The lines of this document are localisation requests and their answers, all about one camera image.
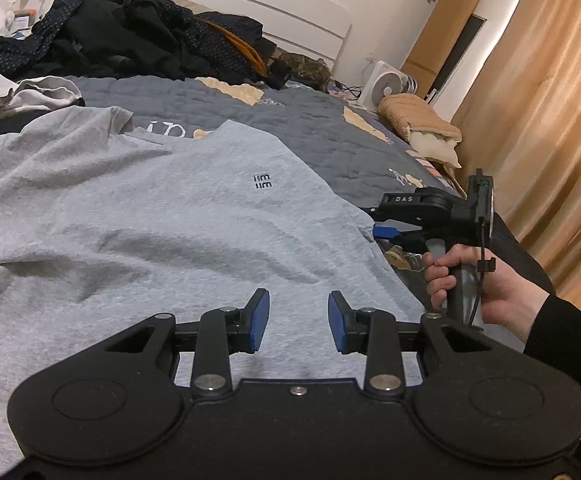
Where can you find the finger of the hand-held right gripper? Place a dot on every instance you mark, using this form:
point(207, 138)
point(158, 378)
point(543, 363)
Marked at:
point(385, 232)
point(375, 213)

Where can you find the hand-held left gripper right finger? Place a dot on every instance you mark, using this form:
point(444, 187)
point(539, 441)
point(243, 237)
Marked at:
point(338, 322)

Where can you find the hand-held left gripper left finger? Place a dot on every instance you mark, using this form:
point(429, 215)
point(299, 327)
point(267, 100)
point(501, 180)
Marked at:
point(259, 320)

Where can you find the grey t-shirt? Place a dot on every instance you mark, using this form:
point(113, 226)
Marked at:
point(170, 210)

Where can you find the person's right forearm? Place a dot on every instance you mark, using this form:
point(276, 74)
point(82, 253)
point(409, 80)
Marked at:
point(570, 350)

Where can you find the pile of black clothes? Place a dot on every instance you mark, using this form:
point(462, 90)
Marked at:
point(135, 40)

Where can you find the person's right hand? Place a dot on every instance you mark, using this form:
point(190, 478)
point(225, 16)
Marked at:
point(510, 295)

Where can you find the tan knitted pillow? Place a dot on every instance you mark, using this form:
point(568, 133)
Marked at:
point(420, 115)

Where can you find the grey patterned quilt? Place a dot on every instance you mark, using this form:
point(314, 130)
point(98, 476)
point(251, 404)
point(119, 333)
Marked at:
point(320, 125)

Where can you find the white box fan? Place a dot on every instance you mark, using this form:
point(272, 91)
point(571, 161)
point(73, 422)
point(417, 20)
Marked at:
point(388, 82)

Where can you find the tabby cat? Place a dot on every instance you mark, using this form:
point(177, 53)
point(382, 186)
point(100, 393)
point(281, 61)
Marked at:
point(310, 72)

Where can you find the tan curtain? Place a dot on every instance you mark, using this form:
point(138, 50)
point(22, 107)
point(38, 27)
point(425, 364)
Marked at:
point(545, 110)

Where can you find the dark framed board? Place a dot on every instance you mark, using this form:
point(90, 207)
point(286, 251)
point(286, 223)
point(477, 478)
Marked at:
point(463, 50)

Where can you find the small black pouch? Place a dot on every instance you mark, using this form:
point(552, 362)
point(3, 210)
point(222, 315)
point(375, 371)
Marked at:
point(280, 75)

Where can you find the brown cardboard board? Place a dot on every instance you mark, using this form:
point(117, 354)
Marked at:
point(450, 15)

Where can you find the white headboard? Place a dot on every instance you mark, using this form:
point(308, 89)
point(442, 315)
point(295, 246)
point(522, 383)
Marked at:
point(295, 15)

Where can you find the white t-shirt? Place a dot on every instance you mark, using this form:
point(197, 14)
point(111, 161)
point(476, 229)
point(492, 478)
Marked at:
point(45, 92)

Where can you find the navy dotted garment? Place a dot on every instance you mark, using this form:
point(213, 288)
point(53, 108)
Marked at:
point(0, 45)

